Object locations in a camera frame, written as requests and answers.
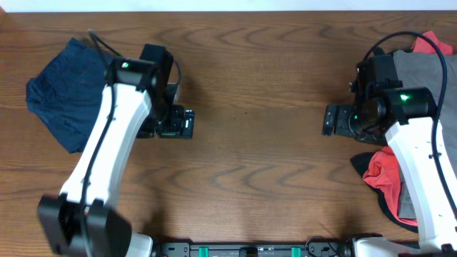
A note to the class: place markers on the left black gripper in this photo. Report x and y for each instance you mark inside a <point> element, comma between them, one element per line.
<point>173,128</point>

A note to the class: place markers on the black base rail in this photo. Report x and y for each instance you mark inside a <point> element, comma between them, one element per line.
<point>250,250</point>

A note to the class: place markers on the dark navy garment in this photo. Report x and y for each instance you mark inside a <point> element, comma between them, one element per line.
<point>67,94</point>

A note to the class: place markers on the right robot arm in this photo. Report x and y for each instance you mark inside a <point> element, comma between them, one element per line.
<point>384,112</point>

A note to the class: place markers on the red garment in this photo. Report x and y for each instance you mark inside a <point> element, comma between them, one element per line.
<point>425,43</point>

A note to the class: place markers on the black garment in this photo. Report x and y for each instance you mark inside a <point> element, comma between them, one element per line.
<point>371,200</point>

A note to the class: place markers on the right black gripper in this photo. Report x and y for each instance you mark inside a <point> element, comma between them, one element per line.
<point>342,127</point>

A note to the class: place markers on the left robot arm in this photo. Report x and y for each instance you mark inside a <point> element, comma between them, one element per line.
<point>137,102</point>

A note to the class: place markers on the grey shorts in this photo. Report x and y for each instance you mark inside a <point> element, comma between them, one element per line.
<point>424,70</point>

